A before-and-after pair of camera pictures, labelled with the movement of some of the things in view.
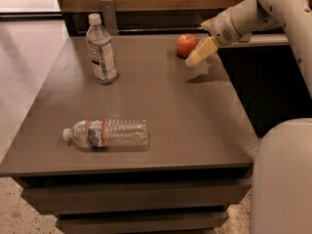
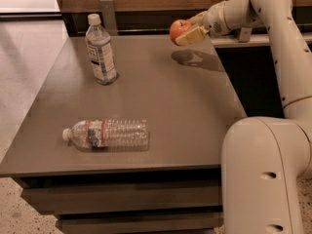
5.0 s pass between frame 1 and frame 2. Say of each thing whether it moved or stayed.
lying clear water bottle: stayed
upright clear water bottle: stayed
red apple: moved
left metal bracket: stayed
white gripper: moved
